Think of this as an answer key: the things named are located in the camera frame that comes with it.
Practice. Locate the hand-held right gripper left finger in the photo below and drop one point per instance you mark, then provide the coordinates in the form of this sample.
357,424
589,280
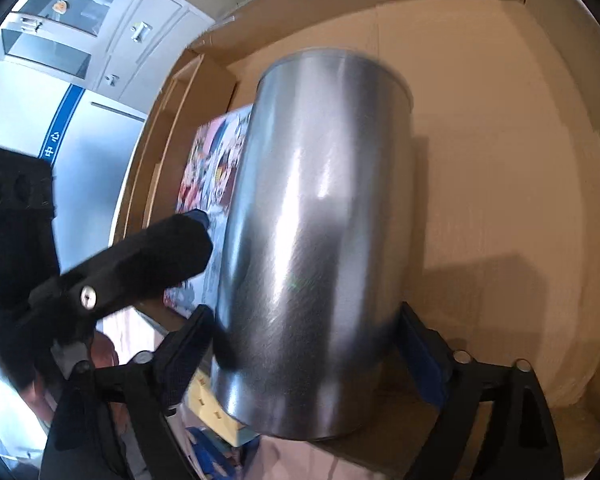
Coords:
180,365

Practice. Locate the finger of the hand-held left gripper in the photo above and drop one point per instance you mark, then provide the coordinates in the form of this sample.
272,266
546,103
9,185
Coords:
155,260

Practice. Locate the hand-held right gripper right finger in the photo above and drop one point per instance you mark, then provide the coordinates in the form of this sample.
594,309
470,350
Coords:
425,365

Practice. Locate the colourful printed box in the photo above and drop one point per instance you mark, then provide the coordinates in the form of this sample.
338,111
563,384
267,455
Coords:
215,160

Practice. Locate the silver metal can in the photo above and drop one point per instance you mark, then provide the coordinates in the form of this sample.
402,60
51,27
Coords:
305,235

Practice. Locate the cardboard box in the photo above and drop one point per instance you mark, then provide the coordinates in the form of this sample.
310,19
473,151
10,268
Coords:
480,135

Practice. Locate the pale yellow box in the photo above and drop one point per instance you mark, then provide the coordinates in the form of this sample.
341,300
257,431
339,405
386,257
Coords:
212,407

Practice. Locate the pink bed sheet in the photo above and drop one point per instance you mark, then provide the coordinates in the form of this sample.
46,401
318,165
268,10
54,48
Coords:
130,325

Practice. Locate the blue printed book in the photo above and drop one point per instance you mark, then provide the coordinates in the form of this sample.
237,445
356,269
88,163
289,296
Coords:
205,447

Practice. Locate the grey cabinet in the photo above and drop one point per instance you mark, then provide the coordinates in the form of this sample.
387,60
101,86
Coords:
145,20

